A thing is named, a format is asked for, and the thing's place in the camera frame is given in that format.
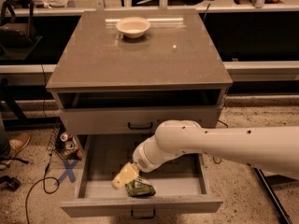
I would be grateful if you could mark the black drawer handle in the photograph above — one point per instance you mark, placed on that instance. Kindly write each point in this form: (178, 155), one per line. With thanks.
(143, 213)
(132, 126)

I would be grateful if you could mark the wire basket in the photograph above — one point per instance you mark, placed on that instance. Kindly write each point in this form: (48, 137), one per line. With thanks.
(63, 144)

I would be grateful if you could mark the black top drawer handle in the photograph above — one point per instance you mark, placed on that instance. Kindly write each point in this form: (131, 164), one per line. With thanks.
(132, 126)

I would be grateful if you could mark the black metal stand leg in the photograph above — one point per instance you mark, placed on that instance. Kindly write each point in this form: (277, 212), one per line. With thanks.
(268, 182)

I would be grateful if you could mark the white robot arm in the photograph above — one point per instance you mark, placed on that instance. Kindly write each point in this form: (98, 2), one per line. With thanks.
(273, 149)

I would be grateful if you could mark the brown shoe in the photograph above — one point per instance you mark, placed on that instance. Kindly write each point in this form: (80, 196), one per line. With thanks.
(10, 148)

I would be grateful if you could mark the open grey middle drawer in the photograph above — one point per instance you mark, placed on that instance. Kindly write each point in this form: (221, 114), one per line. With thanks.
(181, 185)

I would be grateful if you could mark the blue tape cross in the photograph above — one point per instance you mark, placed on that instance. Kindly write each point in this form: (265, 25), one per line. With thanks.
(69, 165)

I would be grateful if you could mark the black floor clamp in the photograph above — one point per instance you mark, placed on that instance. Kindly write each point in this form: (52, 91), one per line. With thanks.
(12, 183)

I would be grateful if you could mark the green jalapeno chip bag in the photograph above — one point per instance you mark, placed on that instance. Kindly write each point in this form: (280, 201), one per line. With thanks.
(140, 187)

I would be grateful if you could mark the black chair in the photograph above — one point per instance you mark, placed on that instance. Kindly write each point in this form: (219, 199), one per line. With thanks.
(17, 39)

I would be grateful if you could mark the white paper bowl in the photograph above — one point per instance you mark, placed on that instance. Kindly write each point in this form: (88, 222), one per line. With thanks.
(133, 27)

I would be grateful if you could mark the brown soda can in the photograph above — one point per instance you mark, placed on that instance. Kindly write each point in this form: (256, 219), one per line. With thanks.
(79, 155)

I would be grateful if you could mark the black middle drawer handle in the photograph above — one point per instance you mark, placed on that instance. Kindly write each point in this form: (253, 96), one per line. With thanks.
(143, 213)

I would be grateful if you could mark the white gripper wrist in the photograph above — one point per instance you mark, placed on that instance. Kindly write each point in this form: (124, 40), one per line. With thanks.
(142, 159)

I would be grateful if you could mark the soda can silver top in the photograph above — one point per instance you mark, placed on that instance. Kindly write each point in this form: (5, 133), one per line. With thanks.
(64, 136)

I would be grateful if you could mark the grey drawer cabinet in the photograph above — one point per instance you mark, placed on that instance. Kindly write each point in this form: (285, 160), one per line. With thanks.
(174, 63)

